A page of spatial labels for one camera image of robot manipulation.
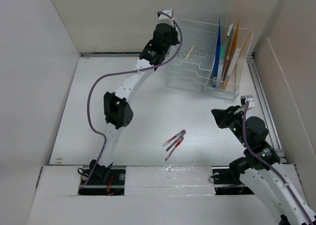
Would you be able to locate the blue folder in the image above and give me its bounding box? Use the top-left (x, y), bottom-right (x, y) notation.
top-left (211, 17), bottom-right (221, 83)

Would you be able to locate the red capped pen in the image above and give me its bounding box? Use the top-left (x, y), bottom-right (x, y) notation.
top-left (165, 137), bottom-right (184, 161)

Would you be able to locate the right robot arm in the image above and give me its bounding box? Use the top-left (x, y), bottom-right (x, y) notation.
top-left (211, 106), bottom-right (316, 225)

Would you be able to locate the red gel pen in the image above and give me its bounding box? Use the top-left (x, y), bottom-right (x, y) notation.
top-left (162, 129), bottom-right (186, 147)

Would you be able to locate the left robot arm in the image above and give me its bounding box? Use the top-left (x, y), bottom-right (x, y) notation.
top-left (87, 22), bottom-right (183, 184)

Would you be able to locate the orange folder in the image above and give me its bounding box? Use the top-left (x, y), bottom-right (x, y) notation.
top-left (221, 20), bottom-right (250, 90)

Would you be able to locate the yellow clear pen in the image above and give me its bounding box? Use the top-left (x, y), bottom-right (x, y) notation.
top-left (186, 45), bottom-right (195, 59)

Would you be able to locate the white wire desk organizer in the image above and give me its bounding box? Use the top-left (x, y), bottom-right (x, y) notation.
top-left (166, 20), bottom-right (253, 100)

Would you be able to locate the green folder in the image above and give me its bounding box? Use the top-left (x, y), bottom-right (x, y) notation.
top-left (221, 23), bottom-right (234, 80)

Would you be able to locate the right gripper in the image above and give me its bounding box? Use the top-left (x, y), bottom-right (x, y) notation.
top-left (210, 105), bottom-right (250, 147)

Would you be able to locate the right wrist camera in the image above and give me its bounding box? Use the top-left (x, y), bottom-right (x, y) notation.
top-left (240, 95), bottom-right (255, 109)

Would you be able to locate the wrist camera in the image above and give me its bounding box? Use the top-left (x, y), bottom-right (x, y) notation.
top-left (157, 8), bottom-right (173, 23)
top-left (240, 95), bottom-right (255, 109)

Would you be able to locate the black red pen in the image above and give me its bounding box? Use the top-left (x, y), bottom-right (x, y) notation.
top-left (166, 135), bottom-right (183, 151)

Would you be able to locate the metal mounting rail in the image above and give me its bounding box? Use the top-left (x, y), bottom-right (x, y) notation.
top-left (78, 166), bottom-right (253, 197)

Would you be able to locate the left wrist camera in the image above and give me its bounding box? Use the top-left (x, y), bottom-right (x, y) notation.
top-left (157, 8), bottom-right (173, 23)

